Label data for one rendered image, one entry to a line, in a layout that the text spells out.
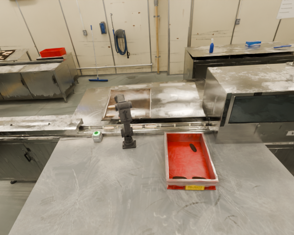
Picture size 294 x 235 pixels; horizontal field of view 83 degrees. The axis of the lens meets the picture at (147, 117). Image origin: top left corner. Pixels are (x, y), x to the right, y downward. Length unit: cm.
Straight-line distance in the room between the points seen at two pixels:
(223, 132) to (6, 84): 449
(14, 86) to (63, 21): 213
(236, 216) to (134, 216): 58
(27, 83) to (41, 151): 267
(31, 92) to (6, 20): 240
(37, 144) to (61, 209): 92
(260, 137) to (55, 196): 159
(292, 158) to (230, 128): 71
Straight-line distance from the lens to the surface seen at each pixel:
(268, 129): 160
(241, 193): 130
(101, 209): 121
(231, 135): 152
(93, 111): 208
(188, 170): 131
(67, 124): 180
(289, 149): 188
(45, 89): 442
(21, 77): 456
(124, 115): 107
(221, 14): 524
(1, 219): 268
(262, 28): 572
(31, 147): 211
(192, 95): 195
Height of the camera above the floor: 186
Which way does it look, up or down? 35 degrees down
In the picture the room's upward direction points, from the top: 5 degrees counter-clockwise
